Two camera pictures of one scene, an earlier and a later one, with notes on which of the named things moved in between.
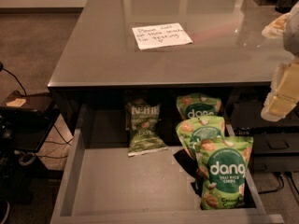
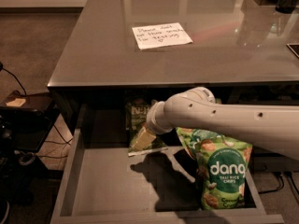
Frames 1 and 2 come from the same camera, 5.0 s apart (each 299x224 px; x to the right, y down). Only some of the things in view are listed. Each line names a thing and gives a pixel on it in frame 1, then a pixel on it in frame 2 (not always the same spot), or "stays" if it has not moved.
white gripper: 292,32 to 152,119
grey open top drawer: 100,183 stays
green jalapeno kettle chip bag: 143,118 stays
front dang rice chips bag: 222,165 stays
